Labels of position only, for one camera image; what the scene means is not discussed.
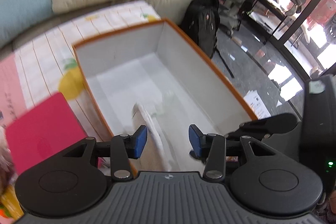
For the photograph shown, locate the white round cloth pad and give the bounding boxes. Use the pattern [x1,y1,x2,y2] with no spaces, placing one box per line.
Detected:
[131,103,180,172]

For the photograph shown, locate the orange crochet persimmon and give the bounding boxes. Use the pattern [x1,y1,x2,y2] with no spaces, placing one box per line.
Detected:
[0,206,12,218]

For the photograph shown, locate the magenta red box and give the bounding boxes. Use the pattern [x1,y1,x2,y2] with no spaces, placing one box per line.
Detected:
[5,93,87,175]

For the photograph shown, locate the brown knotted plush towel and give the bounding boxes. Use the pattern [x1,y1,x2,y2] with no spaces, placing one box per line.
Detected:
[0,126,15,194]

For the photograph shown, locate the black metal rack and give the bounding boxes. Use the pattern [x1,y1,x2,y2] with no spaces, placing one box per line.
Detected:
[237,0,336,49]

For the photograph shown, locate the pink white checked tablecloth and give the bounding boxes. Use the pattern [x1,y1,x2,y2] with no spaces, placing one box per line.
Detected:
[1,1,159,141]

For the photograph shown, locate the orange white cardboard box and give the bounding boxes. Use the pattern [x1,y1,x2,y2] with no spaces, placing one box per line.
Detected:
[73,20,256,172]

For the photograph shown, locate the black backpack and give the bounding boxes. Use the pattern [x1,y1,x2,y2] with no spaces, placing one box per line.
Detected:
[179,0,235,79]

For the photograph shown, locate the light blue cushion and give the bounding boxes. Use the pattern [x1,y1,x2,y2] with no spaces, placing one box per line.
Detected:
[1,0,53,47]

